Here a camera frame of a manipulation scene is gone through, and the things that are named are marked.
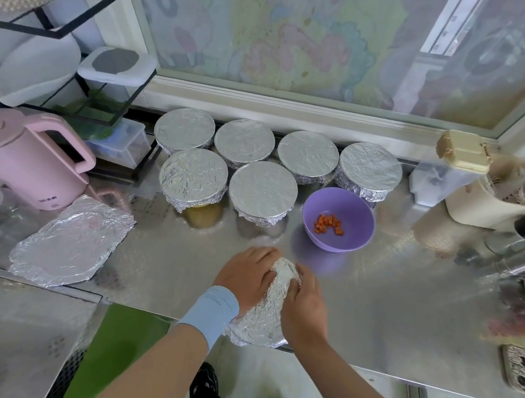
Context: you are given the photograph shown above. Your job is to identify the person's right hand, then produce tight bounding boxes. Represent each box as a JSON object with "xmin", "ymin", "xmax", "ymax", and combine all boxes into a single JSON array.
[{"xmin": 276, "ymin": 263, "xmax": 338, "ymax": 354}]

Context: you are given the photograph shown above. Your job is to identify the beige round object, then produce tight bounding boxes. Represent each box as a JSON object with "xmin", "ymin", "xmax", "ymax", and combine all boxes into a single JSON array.
[{"xmin": 434, "ymin": 129, "xmax": 496, "ymax": 176}]

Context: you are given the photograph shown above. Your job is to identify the window with cartoon film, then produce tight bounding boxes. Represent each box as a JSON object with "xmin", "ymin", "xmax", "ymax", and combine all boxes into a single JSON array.
[{"xmin": 49, "ymin": 0, "xmax": 525, "ymax": 175}]

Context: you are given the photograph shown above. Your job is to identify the stainless steel countertop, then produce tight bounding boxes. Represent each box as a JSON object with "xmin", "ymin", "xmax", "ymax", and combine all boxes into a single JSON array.
[{"xmin": 0, "ymin": 82, "xmax": 525, "ymax": 398}]

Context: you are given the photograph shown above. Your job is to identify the light blue wristband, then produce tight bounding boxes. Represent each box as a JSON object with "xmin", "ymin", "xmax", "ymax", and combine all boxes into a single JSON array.
[{"xmin": 175, "ymin": 282, "xmax": 243, "ymax": 353}]

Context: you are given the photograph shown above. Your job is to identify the person's left hand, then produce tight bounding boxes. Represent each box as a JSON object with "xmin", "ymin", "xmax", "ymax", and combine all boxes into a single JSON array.
[{"xmin": 210, "ymin": 241, "xmax": 283, "ymax": 320}]

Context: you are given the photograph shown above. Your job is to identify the white plate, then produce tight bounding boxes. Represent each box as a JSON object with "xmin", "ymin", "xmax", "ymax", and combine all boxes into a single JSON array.
[{"xmin": 0, "ymin": 27, "xmax": 84, "ymax": 115}]

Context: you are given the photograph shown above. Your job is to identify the purple bowl carrot pieces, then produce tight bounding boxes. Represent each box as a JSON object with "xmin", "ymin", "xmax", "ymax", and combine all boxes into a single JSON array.
[{"xmin": 297, "ymin": 183, "xmax": 380, "ymax": 258}]

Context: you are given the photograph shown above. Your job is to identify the clear plastic box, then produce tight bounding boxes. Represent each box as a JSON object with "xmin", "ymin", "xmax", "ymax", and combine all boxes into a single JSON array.
[{"xmin": 82, "ymin": 113, "xmax": 155, "ymax": 172}]

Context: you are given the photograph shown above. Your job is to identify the black left shoe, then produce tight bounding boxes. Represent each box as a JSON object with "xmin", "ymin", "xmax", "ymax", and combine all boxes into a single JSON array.
[{"xmin": 188, "ymin": 360, "xmax": 223, "ymax": 398}]

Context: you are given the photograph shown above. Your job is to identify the stack of aluminium foil sheets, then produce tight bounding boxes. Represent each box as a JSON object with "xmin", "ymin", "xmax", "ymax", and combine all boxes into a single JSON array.
[{"xmin": 5, "ymin": 188, "xmax": 139, "ymax": 298}]

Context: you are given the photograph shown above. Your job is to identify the foil-wrapped bowl being handled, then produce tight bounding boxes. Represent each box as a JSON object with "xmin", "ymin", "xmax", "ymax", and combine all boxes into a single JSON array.
[{"xmin": 334, "ymin": 139, "xmax": 406, "ymax": 207}]

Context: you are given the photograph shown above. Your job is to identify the pink electric kettle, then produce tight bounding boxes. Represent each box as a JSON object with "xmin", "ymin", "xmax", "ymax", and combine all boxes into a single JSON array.
[{"xmin": 0, "ymin": 108, "xmax": 101, "ymax": 216}]

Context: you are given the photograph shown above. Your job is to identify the black metal rack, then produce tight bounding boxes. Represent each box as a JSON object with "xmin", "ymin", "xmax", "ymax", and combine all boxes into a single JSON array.
[{"xmin": 0, "ymin": 0, "xmax": 166, "ymax": 175}]

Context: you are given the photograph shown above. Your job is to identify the yellow bowl with greens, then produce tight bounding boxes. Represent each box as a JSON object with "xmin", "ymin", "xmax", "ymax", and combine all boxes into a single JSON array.
[{"xmin": 182, "ymin": 201, "xmax": 225, "ymax": 233}]

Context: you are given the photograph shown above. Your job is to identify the patterned case smartphone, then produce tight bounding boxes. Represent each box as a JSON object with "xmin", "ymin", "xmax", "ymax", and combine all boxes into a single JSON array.
[{"xmin": 496, "ymin": 343, "xmax": 525, "ymax": 396}]

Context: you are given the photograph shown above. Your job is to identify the green floor mat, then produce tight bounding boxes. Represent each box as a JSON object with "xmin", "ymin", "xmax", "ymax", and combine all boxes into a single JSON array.
[{"xmin": 60, "ymin": 299, "xmax": 175, "ymax": 398}]

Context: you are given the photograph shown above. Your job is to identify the person's left forearm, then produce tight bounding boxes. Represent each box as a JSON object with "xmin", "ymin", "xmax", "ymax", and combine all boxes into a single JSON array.
[{"xmin": 89, "ymin": 315, "xmax": 213, "ymax": 398}]

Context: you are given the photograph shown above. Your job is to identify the cream organiser tray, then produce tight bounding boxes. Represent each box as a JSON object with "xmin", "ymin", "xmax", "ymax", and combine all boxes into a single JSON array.
[{"xmin": 442, "ymin": 152, "xmax": 525, "ymax": 235}]

